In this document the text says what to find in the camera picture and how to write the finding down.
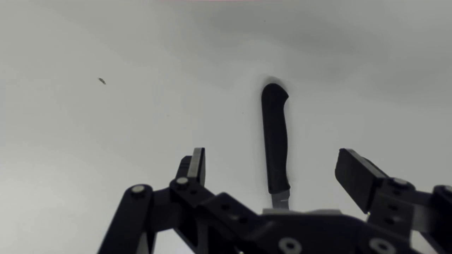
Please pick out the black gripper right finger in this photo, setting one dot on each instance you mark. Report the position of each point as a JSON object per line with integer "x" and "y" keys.
{"x": 376, "y": 192}

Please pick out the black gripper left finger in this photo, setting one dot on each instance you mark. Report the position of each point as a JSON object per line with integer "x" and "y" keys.
{"x": 198, "y": 206}

